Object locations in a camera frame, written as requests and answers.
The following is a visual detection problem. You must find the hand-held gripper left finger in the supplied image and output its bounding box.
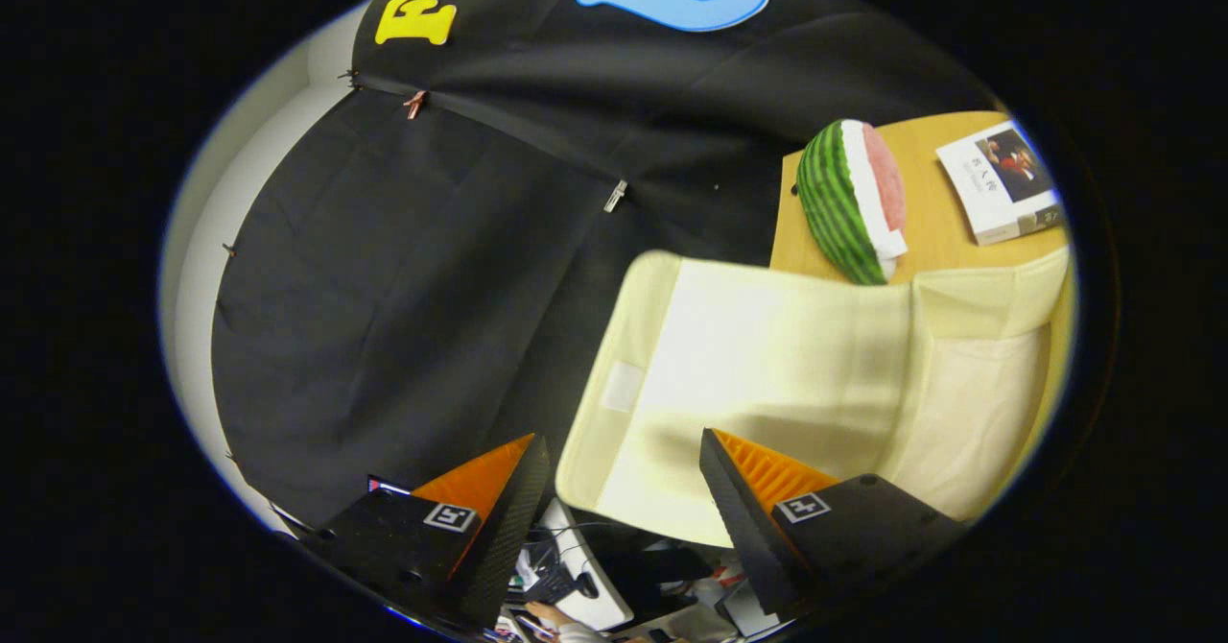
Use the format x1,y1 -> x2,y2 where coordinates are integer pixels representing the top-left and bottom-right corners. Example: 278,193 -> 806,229
299,433 -> 554,632

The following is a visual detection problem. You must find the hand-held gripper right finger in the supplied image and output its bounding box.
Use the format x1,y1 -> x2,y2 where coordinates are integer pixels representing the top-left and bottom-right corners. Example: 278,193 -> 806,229
698,428 -> 970,622

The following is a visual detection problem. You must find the cream fabric storage box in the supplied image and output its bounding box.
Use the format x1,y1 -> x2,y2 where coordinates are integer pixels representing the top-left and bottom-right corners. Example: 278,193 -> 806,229
555,249 -> 1072,549

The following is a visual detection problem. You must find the white office desk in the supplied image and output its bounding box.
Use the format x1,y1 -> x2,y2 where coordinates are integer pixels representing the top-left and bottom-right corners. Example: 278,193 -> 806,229
518,499 -> 635,632

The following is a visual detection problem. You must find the black backdrop cloth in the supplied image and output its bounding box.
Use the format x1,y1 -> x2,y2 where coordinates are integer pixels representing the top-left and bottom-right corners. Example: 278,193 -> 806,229
211,0 -> 1004,529

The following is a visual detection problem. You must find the watermelon slice toy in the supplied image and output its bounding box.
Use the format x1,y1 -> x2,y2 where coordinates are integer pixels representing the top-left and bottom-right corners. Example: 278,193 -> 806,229
796,119 -> 910,287

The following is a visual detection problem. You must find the white book with portrait cover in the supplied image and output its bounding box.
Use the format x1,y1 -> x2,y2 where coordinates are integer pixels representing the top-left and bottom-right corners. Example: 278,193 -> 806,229
934,119 -> 1067,247

